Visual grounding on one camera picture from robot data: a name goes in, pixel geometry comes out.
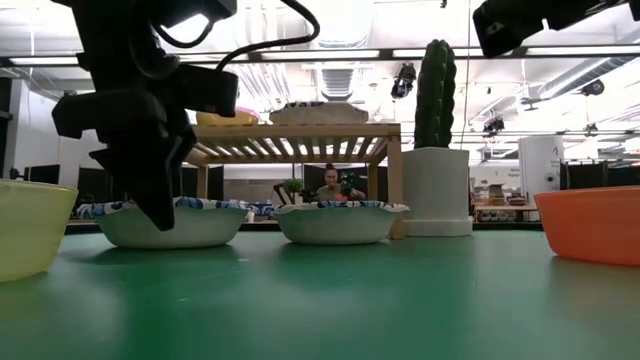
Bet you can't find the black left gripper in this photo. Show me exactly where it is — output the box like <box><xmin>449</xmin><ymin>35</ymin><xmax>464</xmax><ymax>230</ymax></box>
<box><xmin>51</xmin><ymin>52</ymin><xmax>240</xmax><ymax>232</ymax></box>

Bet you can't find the blue patterned paper bowl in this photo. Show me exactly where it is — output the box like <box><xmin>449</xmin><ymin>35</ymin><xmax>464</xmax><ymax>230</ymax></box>
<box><xmin>272</xmin><ymin>199</ymin><xmax>411</xmax><ymax>246</ymax></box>
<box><xmin>76</xmin><ymin>195</ymin><xmax>252</xmax><ymax>250</ymax></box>

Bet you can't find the yellow plastic bowl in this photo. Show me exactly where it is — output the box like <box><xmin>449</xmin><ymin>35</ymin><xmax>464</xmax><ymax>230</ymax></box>
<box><xmin>0</xmin><ymin>178</ymin><xmax>80</xmax><ymax>284</ymax></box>

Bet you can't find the orange plastic bowl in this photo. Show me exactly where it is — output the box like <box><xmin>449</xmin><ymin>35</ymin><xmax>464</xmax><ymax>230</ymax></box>
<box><xmin>533</xmin><ymin>185</ymin><xmax>640</xmax><ymax>267</ymax></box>

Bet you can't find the wooden slatted shelf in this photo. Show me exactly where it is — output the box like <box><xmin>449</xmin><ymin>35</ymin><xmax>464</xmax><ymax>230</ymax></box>
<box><xmin>183</xmin><ymin>122</ymin><xmax>405</xmax><ymax>240</ymax></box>

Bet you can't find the green cactus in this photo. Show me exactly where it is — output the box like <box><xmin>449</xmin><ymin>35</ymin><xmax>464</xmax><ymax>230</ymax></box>
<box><xmin>413</xmin><ymin>38</ymin><xmax>458</xmax><ymax>150</ymax></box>

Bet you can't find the black computer monitor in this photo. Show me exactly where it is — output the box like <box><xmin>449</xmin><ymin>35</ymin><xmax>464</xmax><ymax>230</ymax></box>
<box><xmin>23</xmin><ymin>163</ymin><xmax>62</xmax><ymax>185</ymax></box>

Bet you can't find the white cylindrical appliance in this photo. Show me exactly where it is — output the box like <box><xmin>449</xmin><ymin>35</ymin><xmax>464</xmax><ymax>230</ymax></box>
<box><xmin>517</xmin><ymin>135</ymin><xmax>567</xmax><ymax>205</ymax></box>

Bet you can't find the small green plant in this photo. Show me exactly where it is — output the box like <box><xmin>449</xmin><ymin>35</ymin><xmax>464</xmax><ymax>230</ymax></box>
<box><xmin>272</xmin><ymin>177</ymin><xmax>307</xmax><ymax>204</ymax></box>

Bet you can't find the white plant pot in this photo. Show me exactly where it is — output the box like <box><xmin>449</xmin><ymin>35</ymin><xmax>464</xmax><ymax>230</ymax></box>
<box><xmin>401</xmin><ymin>146</ymin><xmax>475</xmax><ymax>238</ymax></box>

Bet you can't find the person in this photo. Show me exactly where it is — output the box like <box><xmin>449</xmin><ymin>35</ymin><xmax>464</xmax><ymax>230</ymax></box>
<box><xmin>314</xmin><ymin>162</ymin><xmax>367</xmax><ymax>203</ymax></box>

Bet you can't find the black overhead camera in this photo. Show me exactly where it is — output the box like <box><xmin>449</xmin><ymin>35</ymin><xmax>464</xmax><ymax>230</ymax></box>
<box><xmin>389</xmin><ymin>61</ymin><xmax>418</xmax><ymax>100</ymax></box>

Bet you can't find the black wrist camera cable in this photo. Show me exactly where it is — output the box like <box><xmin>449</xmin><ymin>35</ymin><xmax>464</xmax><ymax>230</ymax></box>
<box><xmin>152</xmin><ymin>0</ymin><xmax>322</xmax><ymax>72</ymax></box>

